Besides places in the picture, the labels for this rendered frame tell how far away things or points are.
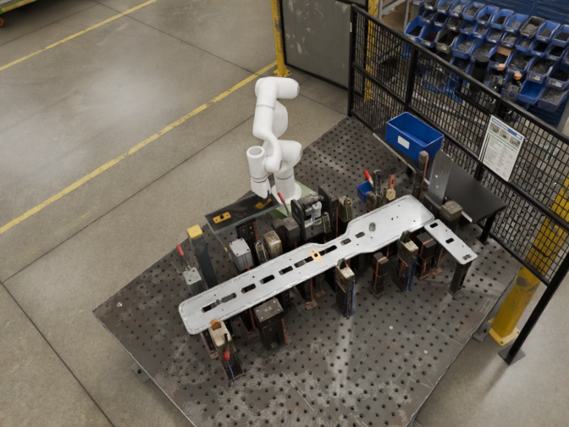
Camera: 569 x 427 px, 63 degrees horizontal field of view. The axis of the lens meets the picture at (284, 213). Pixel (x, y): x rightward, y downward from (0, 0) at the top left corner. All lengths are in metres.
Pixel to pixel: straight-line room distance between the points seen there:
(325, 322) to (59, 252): 2.48
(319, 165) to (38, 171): 2.93
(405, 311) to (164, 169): 2.81
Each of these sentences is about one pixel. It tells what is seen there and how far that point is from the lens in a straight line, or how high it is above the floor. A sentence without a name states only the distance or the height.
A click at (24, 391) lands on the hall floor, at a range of 3.65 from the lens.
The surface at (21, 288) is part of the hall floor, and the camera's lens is 4.16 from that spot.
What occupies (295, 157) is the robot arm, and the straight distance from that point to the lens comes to 2.62.
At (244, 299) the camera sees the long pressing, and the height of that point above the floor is 1.00.
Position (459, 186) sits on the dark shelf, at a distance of 2.73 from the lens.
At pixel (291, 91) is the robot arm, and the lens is 2.40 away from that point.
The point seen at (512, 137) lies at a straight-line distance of 2.51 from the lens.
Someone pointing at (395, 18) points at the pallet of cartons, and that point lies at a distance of 5.76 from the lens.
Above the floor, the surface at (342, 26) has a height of 0.81.
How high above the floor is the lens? 2.87
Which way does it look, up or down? 47 degrees down
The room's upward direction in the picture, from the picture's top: 6 degrees counter-clockwise
